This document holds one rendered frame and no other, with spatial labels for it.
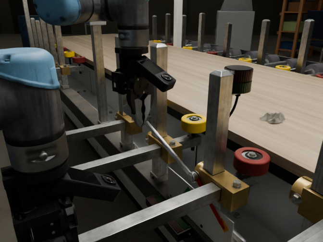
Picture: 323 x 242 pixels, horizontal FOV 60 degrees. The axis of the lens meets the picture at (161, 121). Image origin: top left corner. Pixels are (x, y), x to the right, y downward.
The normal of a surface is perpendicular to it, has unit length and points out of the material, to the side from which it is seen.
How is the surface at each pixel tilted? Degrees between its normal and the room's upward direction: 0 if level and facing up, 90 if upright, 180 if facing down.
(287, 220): 90
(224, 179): 0
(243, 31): 90
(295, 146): 0
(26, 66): 87
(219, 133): 90
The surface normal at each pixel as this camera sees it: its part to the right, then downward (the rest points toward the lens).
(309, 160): 0.00, -0.92
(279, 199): -0.86, 0.20
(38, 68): 0.77, 0.21
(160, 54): 0.52, 0.33
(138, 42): 0.32, 0.37
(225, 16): -0.14, 0.38
